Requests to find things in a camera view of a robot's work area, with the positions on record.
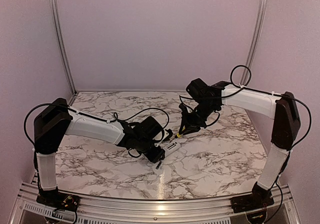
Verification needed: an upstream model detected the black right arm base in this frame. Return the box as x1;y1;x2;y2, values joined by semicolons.
230;193;275;213

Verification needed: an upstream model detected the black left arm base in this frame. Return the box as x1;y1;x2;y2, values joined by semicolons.
36;192;80;212

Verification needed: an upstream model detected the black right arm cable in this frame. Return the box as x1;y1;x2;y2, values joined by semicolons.
178;64;313;157

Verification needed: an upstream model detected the right aluminium corner post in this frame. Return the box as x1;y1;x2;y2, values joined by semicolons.
245;0;268;70

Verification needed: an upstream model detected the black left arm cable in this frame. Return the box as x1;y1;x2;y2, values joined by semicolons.
23;103;170;150

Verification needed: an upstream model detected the white remote control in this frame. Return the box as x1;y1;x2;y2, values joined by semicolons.
162;141;181;158

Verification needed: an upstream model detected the aluminium table front rail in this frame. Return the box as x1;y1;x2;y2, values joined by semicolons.
14;184;301;224

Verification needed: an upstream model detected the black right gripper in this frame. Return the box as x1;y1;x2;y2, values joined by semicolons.
178;100;218;135

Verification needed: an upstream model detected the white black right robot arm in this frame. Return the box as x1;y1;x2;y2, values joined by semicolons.
176;78;301;208

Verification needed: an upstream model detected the left aluminium corner post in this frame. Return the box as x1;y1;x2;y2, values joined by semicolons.
49;0;77;95

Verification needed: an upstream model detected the aluminium corner post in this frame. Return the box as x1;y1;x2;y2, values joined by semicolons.
49;0;77;95
245;0;268;70

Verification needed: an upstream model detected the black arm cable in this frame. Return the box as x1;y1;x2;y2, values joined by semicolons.
23;103;170;150
178;64;313;157

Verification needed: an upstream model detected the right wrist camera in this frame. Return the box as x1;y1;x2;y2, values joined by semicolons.
179;103;193;114

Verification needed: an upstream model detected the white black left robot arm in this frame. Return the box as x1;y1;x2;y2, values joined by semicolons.
30;98;165;207

